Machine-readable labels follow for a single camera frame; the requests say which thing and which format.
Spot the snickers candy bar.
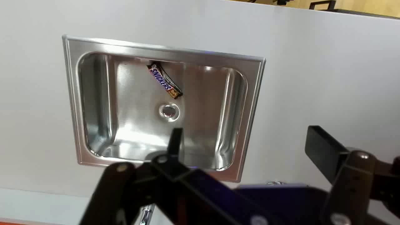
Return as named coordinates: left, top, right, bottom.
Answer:
left=147, top=62, right=185, bottom=101

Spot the stainless steel sink basin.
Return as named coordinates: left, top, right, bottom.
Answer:
left=61, top=36, right=266, bottom=184

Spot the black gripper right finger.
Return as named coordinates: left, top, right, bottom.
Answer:
left=305, top=124, right=400, bottom=225

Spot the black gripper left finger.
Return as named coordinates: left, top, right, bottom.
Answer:
left=79, top=127, right=267, bottom=225

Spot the round metal sink drain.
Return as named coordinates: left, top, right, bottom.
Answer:
left=157, top=103, right=182, bottom=123

